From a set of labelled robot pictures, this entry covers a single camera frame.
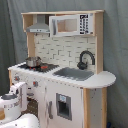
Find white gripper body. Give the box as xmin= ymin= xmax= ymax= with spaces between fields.
xmin=9 ymin=82 xmax=27 ymax=112

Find white oven door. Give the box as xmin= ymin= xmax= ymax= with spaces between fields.
xmin=26 ymin=93 xmax=38 ymax=116

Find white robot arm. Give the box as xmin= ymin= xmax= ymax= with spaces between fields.
xmin=0 ymin=82 xmax=41 ymax=128

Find wooden toy kitchen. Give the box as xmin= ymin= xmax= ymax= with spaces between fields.
xmin=9 ymin=10 xmax=116 ymax=128

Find left red stove knob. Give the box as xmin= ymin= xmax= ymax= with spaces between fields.
xmin=14 ymin=76 xmax=20 ymax=81

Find red stove knob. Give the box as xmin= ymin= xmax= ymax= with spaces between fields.
xmin=33 ymin=81 xmax=38 ymax=87
xmin=14 ymin=76 xmax=20 ymax=81

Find right red stove knob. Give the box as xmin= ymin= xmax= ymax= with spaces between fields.
xmin=33 ymin=81 xmax=38 ymax=87

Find small metal pot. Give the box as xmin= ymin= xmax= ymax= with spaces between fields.
xmin=26 ymin=56 xmax=41 ymax=67

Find black toy stovetop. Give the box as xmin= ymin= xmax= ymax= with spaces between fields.
xmin=21 ymin=63 xmax=57 ymax=73

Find white cabinet door with dispenser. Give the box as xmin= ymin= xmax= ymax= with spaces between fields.
xmin=46 ymin=81 xmax=83 ymax=128

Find grey toy sink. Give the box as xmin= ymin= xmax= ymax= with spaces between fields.
xmin=54 ymin=67 xmax=93 ymax=81

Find grey range hood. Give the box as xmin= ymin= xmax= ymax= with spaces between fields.
xmin=26 ymin=14 xmax=51 ymax=34

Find black toy faucet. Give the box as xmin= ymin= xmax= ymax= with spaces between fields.
xmin=77 ymin=50 xmax=95 ymax=70

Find white microwave door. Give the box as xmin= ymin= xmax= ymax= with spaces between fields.
xmin=49 ymin=13 xmax=94 ymax=37

